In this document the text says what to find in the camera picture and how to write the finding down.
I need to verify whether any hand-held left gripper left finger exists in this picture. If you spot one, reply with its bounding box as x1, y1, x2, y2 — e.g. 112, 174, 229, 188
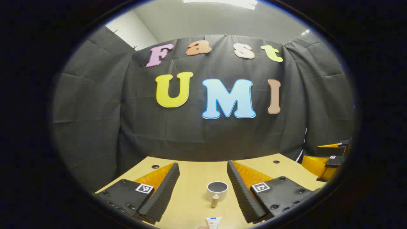
95, 162, 180, 225

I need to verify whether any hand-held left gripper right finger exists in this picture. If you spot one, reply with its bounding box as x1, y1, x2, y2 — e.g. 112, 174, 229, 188
227, 160, 320, 225

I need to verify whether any white cup with wooden handle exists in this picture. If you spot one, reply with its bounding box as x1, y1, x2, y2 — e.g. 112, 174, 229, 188
206, 181, 229, 209

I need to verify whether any white toothpaste tube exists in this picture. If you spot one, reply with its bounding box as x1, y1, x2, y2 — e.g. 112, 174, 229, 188
205, 217, 222, 229

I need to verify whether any wooden desktop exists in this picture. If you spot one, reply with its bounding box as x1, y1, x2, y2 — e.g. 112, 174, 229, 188
95, 153, 326, 229

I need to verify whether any ceiling light panel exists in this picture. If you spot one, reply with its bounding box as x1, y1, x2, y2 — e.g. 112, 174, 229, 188
184, 0, 258, 10

